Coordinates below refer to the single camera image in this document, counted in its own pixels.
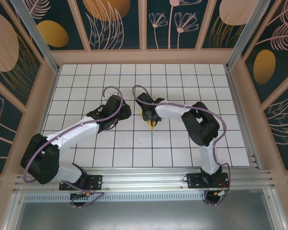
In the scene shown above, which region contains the yellow paper sheet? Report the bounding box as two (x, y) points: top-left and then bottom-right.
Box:
(140, 109), (159, 132)

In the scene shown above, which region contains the grey metal sheet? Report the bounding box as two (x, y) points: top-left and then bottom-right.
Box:
(14, 201), (279, 230)

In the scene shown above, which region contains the small connector board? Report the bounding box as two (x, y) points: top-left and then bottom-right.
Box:
(212, 190), (231, 197)
(70, 191), (96, 199)

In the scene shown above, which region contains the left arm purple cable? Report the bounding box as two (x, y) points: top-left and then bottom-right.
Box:
(24, 86), (125, 209)

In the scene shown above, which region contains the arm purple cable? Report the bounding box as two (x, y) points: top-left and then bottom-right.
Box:
(24, 86), (125, 209)
(132, 85), (231, 207)

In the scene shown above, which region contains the aluminium mounting rail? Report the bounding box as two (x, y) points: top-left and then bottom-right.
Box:
(13, 167), (280, 192)

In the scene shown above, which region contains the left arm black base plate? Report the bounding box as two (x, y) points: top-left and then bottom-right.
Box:
(59, 174), (104, 191)

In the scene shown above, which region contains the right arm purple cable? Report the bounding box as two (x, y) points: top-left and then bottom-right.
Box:
(132, 85), (231, 207)

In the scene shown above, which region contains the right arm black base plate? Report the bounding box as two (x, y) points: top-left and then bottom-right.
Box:
(186, 171), (231, 189)

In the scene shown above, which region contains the slotted cable duct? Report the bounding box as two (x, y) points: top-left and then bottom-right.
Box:
(24, 190), (266, 203)

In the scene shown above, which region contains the aluminium side rail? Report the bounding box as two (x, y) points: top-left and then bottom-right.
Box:
(227, 68), (264, 171)

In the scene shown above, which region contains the aluminium corner post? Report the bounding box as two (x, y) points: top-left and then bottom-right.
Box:
(225, 0), (272, 70)
(9, 0), (61, 74)

